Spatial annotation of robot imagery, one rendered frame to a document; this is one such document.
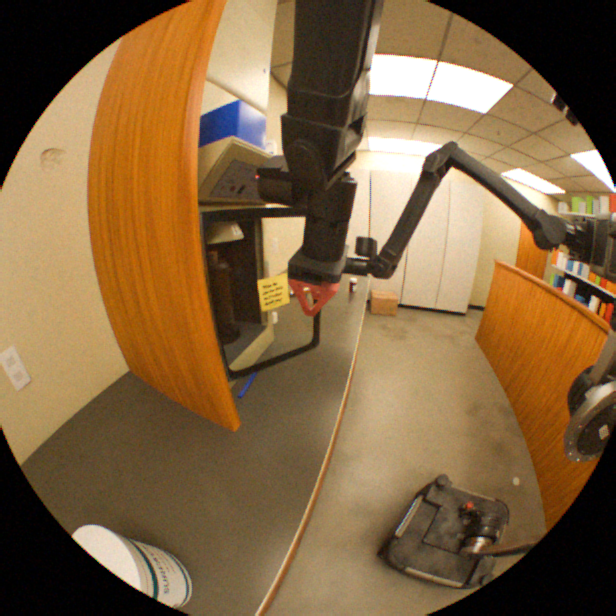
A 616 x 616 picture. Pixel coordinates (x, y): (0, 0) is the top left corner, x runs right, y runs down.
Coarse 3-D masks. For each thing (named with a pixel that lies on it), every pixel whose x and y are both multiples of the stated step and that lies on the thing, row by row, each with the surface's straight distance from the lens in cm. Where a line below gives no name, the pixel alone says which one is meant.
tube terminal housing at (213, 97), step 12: (204, 96) 55; (216, 96) 58; (228, 96) 61; (204, 108) 53; (204, 204) 47; (216, 204) 50; (228, 204) 53; (240, 204) 57; (252, 204) 61; (264, 204) 68
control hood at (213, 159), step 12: (216, 144) 40; (228, 144) 38; (240, 144) 40; (204, 156) 41; (216, 156) 39; (228, 156) 39; (240, 156) 41; (252, 156) 44; (264, 156) 46; (204, 168) 40; (216, 168) 39; (204, 180) 40; (216, 180) 41; (204, 192) 42
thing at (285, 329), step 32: (224, 224) 44; (256, 224) 46; (288, 224) 49; (224, 256) 44; (256, 256) 46; (288, 256) 50; (224, 288) 45; (256, 288) 48; (288, 288) 52; (224, 320) 48; (256, 320) 50; (288, 320) 55; (320, 320) 62; (224, 352) 51; (256, 352) 54; (288, 352) 60
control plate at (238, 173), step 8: (232, 168) 42; (240, 168) 43; (248, 168) 45; (256, 168) 47; (224, 176) 42; (232, 176) 44; (240, 176) 45; (248, 176) 47; (216, 184) 42; (224, 184) 44; (232, 184) 45; (240, 184) 47; (248, 184) 49; (256, 184) 52; (216, 192) 44; (224, 192) 45; (232, 192) 47; (248, 192) 52; (256, 192) 54
